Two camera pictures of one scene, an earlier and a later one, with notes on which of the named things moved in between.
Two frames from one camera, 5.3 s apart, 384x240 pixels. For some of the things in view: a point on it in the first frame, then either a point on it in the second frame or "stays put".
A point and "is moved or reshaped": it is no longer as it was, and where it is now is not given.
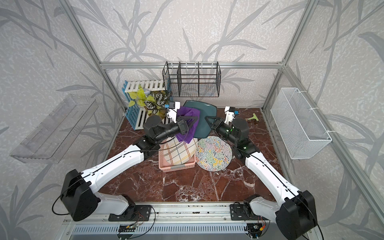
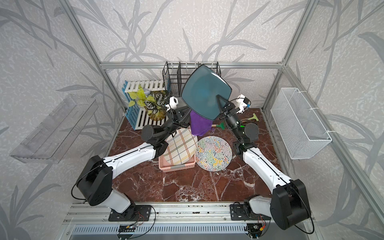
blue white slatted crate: x=137 y=116 stays put
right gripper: x=217 y=125 -> x=231 y=109
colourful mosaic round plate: x=213 y=154 stays put
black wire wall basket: x=192 y=79 stays put
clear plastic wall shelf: x=50 y=141 stays put
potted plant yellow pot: x=154 y=102 stays put
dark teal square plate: x=203 y=128 -> x=199 y=93
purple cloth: x=190 y=115 is moved or reshaped
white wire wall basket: x=301 y=132 stays put
